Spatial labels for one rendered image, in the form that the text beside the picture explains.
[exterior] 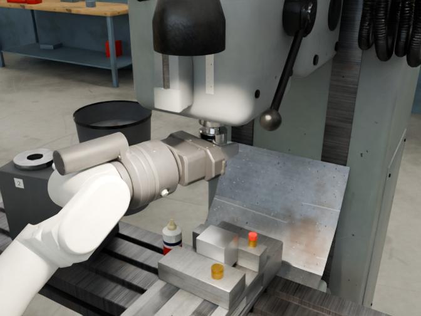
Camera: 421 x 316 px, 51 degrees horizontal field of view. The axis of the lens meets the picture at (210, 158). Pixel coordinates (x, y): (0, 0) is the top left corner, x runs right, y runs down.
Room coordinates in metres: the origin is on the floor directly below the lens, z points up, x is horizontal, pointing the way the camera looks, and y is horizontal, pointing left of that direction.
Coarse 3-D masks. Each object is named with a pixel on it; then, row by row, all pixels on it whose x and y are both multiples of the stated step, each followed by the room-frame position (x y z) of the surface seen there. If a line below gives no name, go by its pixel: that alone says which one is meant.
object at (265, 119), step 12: (288, 0) 0.65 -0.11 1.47; (300, 0) 0.64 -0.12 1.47; (312, 0) 0.66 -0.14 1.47; (288, 12) 0.64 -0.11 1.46; (300, 12) 0.64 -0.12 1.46; (312, 12) 0.66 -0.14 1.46; (288, 24) 0.64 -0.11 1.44; (300, 24) 0.64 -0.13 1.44; (312, 24) 0.67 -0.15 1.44; (300, 36) 0.63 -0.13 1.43; (288, 60) 0.61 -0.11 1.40; (288, 72) 0.60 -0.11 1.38; (276, 96) 0.58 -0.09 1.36; (276, 108) 0.57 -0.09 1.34; (264, 120) 0.55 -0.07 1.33; (276, 120) 0.55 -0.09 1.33
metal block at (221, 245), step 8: (208, 232) 0.69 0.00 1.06; (216, 232) 0.69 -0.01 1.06; (224, 232) 0.69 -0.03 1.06; (232, 232) 0.69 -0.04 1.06; (200, 240) 0.67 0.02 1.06; (208, 240) 0.66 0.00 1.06; (216, 240) 0.66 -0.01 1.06; (224, 240) 0.66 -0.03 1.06; (232, 240) 0.66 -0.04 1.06; (200, 248) 0.67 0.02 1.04; (208, 248) 0.66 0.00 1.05; (216, 248) 0.65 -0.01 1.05; (224, 248) 0.64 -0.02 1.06; (232, 248) 0.67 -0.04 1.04; (208, 256) 0.66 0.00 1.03; (216, 256) 0.65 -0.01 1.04; (224, 256) 0.64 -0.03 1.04; (232, 256) 0.67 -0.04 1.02; (232, 264) 0.67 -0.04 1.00
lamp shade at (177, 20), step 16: (160, 0) 0.44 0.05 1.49; (176, 0) 0.42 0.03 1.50; (192, 0) 0.42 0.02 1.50; (208, 0) 0.43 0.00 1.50; (160, 16) 0.43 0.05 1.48; (176, 16) 0.42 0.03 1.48; (192, 16) 0.42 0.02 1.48; (208, 16) 0.42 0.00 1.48; (224, 16) 0.45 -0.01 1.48; (160, 32) 0.42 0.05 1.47; (176, 32) 0.42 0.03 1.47; (192, 32) 0.41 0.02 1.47; (208, 32) 0.42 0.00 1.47; (224, 32) 0.44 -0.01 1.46; (160, 48) 0.43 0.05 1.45; (176, 48) 0.42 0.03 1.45; (192, 48) 0.41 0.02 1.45; (208, 48) 0.42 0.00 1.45; (224, 48) 0.44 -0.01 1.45
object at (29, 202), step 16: (16, 160) 0.88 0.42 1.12; (32, 160) 0.90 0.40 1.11; (48, 160) 0.88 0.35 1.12; (0, 176) 0.85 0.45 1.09; (16, 176) 0.84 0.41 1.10; (32, 176) 0.83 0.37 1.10; (48, 176) 0.83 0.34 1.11; (16, 192) 0.84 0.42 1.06; (32, 192) 0.83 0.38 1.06; (16, 208) 0.84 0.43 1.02; (32, 208) 0.83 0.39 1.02; (48, 208) 0.82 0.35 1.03; (16, 224) 0.85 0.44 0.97; (32, 224) 0.83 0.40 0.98
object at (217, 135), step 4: (200, 128) 0.68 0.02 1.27; (204, 128) 0.68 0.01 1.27; (224, 128) 0.68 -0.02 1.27; (200, 132) 0.67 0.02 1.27; (204, 132) 0.67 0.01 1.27; (208, 132) 0.67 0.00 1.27; (212, 132) 0.67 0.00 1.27; (216, 132) 0.67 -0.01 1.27; (220, 132) 0.67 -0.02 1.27; (224, 132) 0.67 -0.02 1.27; (200, 136) 0.67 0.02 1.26; (204, 136) 0.66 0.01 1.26; (208, 136) 0.66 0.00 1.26; (212, 136) 0.66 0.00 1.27; (216, 136) 0.66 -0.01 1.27; (220, 136) 0.66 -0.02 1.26; (224, 136) 0.67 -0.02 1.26
